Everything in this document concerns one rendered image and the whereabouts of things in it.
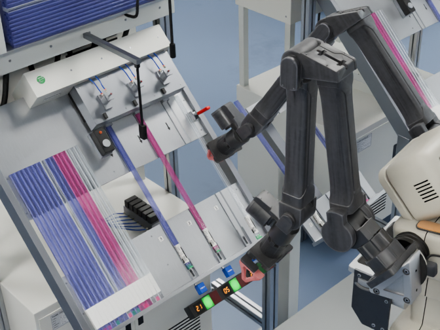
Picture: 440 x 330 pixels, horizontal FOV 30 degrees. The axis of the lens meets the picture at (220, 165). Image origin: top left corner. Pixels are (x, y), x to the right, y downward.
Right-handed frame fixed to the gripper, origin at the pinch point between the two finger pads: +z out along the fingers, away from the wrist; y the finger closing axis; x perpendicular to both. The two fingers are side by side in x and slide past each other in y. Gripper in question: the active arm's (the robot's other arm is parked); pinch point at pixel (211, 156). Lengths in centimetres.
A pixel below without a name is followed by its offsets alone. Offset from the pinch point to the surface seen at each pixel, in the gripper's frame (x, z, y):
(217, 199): 12.4, 6.4, 1.9
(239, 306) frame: 49, 46, -9
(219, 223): 19.1, 6.2, 6.0
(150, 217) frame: 5.9, 35.0, 10.3
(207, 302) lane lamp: 37.2, 6.6, 23.0
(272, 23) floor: -80, 222, -248
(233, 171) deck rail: 7.3, 5.4, -7.8
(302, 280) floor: 59, 80, -61
